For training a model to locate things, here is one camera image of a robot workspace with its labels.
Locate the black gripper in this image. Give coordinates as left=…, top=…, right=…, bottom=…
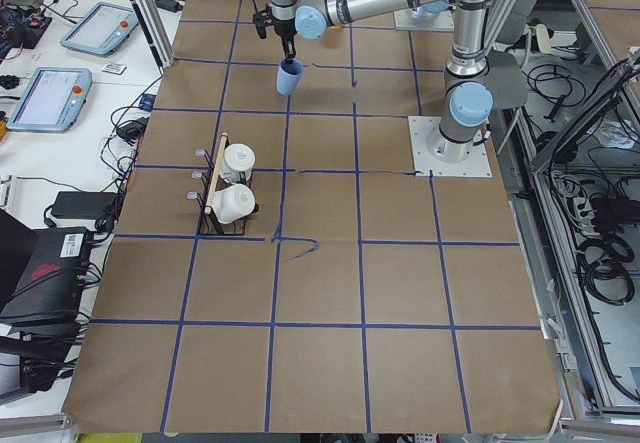
left=252, top=6, right=297, bottom=63

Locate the light blue plastic cup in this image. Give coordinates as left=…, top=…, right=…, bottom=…
left=276, top=59, right=304, bottom=96

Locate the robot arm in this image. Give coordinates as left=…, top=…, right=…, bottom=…
left=253, top=0, right=494, bottom=164

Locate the white mug with face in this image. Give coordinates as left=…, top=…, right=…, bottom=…
left=220, top=143, right=256, bottom=184

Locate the white mug with label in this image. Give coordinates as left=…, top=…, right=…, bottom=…
left=212, top=184, right=258, bottom=224

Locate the upper teach pendant tablet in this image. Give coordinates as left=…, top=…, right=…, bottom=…
left=60, top=2, right=139, bottom=56

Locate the teach pendant tablet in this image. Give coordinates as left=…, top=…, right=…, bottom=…
left=60, top=2, right=139, bottom=56
left=7, top=67, right=92, bottom=133

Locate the lower teach pendant tablet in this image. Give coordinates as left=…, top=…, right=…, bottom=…
left=7, top=67, right=92, bottom=133

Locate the black power adapter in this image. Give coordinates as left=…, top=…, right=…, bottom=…
left=44, top=191, right=116, bottom=232

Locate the black computer box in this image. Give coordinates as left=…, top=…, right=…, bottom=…
left=1, top=227, right=94, bottom=331

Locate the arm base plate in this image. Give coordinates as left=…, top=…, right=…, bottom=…
left=394, top=3, right=454, bottom=33
left=408, top=116, right=492, bottom=178

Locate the aluminium frame post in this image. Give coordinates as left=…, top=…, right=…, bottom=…
left=129, top=0, right=174, bottom=70

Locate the black wire mug rack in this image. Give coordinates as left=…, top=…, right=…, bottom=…
left=186, top=132, right=259, bottom=237

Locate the floor cable bundle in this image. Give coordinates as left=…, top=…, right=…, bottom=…
left=549, top=162, right=640, bottom=309

